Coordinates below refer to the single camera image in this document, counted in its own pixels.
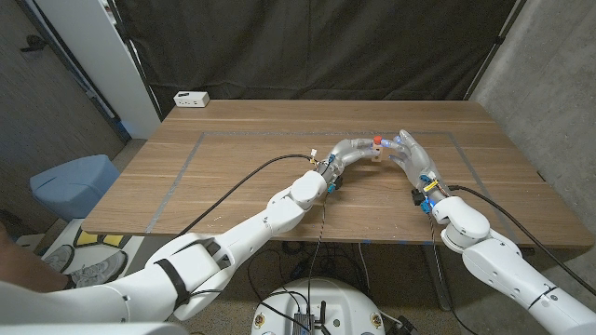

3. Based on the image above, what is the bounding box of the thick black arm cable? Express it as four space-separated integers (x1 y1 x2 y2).
447 184 596 297
179 154 317 237

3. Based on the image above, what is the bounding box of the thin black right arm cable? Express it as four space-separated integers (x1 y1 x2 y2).
426 211 481 335

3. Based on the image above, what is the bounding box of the light blue stool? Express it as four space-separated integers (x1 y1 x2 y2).
30 154 121 222

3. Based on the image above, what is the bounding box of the grey sneaker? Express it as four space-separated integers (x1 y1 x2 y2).
67 249 129 289
39 244 76 275

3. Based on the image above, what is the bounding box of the grey table leg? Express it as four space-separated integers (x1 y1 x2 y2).
421 245 454 312

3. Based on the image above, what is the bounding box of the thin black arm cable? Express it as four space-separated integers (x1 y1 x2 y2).
426 211 481 335
188 194 331 335

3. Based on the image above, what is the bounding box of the black backdrop curtain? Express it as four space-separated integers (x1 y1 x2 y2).
114 0 527 116

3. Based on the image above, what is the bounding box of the white power strip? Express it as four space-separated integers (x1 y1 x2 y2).
172 90 210 109

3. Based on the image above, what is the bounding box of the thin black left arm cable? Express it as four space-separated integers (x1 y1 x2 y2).
188 194 331 335

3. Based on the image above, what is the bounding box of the black door handle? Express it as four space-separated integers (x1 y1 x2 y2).
19 34 47 53

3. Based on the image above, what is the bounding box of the black floor cable bundle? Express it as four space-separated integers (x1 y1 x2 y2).
246 240 372 303

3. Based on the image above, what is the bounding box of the black backdrop stand pole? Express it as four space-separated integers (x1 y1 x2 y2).
105 0 164 123
463 0 530 101

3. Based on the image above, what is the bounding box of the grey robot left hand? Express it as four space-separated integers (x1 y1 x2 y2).
316 138 384 186

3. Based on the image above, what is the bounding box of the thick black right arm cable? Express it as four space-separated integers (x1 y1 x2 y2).
447 184 596 297

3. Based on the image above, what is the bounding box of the white floor cable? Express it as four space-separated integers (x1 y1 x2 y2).
357 242 372 295

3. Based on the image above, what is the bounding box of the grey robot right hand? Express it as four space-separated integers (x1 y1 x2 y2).
380 128 452 205

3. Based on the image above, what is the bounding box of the bare person leg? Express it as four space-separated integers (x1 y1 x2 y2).
0 222 75 294

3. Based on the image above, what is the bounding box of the person's leg and shoe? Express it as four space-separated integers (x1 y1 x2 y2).
13 218 174 289

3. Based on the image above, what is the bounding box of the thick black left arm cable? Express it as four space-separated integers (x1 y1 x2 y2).
179 154 317 237

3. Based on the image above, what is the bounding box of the grey box on torso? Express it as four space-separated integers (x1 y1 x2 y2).
291 312 317 335

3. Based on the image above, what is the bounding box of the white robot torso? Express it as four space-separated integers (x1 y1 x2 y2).
251 277 386 335

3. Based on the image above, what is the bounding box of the large wooden board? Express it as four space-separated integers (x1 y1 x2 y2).
143 130 521 246

